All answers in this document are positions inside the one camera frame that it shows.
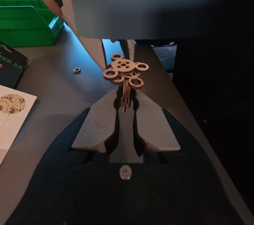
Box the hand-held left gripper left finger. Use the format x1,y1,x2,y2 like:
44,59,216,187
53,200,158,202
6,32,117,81
71,86,120,155

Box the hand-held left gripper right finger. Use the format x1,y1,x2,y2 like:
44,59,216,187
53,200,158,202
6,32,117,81
133,88,181,157

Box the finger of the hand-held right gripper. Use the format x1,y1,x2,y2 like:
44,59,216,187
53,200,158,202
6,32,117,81
51,0,109,71
119,39,136,62

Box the wooden model assembly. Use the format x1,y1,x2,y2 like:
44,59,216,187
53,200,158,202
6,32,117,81
103,54,149,113

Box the green plastic storage bin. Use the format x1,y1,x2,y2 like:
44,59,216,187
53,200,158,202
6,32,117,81
0,0,64,48

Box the black printed package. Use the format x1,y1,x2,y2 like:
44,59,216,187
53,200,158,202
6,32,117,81
0,41,28,89

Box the white gear picture sheet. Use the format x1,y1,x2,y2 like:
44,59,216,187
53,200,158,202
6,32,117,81
0,85,38,165

